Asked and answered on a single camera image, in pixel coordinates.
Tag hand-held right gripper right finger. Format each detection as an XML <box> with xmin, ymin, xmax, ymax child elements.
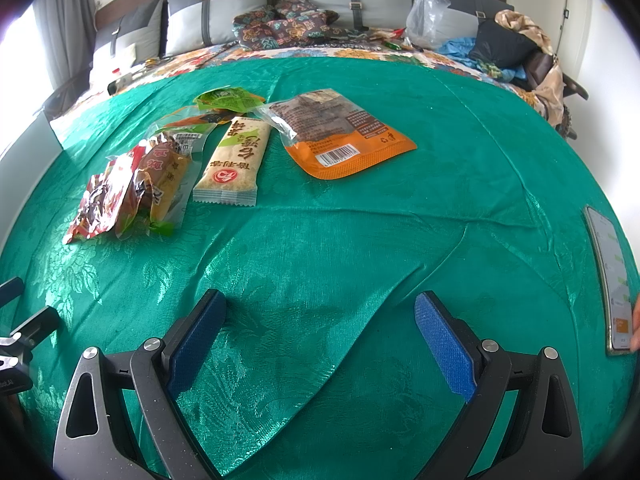
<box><xmin>414</xmin><ymin>290</ymin><xmax>583</xmax><ymax>480</ymax></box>

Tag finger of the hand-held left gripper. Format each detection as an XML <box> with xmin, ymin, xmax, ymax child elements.
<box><xmin>0</xmin><ymin>277</ymin><xmax>25</xmax><ymax>306</ymax></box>
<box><xmin>9</xmin><ymin>306</ymin><xmax>61</xmax><ymax>353</ymax></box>

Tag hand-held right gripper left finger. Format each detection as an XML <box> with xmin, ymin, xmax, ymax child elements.
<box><xmin>52</xmin><ymin>288</ymin><xmax>227</xmax><ymax>480</ymax></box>

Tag red snack packet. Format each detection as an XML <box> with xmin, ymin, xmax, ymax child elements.
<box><xmin>64</xmin><ymin>152</ymin><xmax>146</xmax><ymax>245</ymax></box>

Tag clear brown bread packet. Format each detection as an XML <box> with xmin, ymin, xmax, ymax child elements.
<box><xmin>116</xmin><ymin>141</ymin><xmax>195</xmax><ymax>238</ymax></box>

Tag cream long snack packet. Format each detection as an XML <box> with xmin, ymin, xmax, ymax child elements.
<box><xmin>192</xmin><ymin>116</ymin><xmax>272</xmax><ymax>207</ymax></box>

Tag clear orange-rimmed snack packet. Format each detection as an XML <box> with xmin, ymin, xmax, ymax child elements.
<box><xmin>146</xmin><ymin>115</ymin><xmax>213</xmax><ymax>158</ymax></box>

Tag orange snack packet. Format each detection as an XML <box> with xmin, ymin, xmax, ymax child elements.
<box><xmin>260</xmin><ymin>89</ymin><xmax>418</xmax><ymax>181</ymax></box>

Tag green snack packet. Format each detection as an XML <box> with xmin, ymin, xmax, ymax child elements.
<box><xmin>194</xmin><ymin>86</ymin><xmax>266</xmax><ymax>113</ymax></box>

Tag green bedspread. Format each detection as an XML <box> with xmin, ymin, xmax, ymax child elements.
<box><xmin>0</xmin><ymin>55</ymin><xmax>640</xmax><ymax>480</ymax></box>

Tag smartphone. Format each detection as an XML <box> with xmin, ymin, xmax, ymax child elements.
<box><xmin>582</xmin><ymin>205</ymin><xmax>640</xmax><ymax>357</ymax></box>

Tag black chair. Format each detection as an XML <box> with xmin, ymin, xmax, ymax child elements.
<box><xmin>42</xmin><ymin>67</ymin><xmax>96</xmax><ymax>121</ymax></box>

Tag white bag with red mark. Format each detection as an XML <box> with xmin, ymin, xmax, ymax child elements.
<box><xmin>92</xmin><ymin>42</ymin><xmax>138</xmax><ymax>83</ymax></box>

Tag grey curtain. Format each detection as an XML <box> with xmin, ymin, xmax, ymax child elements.
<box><xmin>32</xmin><ymin>0</ymin><xmax>96</xmax><ymax>106</ymax></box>

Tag beige patterned cloth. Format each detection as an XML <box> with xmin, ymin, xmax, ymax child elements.
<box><xmin>495</xmin><ymin>9</ymin><xmax>568</xmax><ymax>126</ymax></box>

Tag dark wooden chair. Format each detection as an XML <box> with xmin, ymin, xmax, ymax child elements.
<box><xmin>525</xmin><ymin>50</ymin><xmax>591</xmax><ymax>141</ymax></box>

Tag blue plastic bag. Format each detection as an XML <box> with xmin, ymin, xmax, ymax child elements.
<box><xmin>437</xmin><ymin>36</ymin><xmax>528</xmax><ymax>83</ymax></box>

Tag black bag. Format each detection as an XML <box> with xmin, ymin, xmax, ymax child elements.
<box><xmin>467</xmin><ymin>19</ymin><xmax>541</xmax><ymax>68</ymax></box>

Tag pile of small wrappers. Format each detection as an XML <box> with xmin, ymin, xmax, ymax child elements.
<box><xmin>370</xmin><ymin>27</ymin><xmax>416</xmax><ymax>51</ymax></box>

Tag large dark patterned pillow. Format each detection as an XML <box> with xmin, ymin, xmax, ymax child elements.
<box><xmin>234</xmin><ymin>7</ymin><xmax>341</xmax><ymax>51</ymax></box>

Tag clear plastic bag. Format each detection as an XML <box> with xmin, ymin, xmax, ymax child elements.
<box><xmin>405</xmin><ymin>0</ymin><xmax>453</xmax><ymax>51</ymax></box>

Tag small dark patterned pillow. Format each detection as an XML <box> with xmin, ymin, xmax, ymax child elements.
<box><xmin>275</xmin><ymin>0</ymin><xmax>321</xmax><ymax>18</ymax></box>

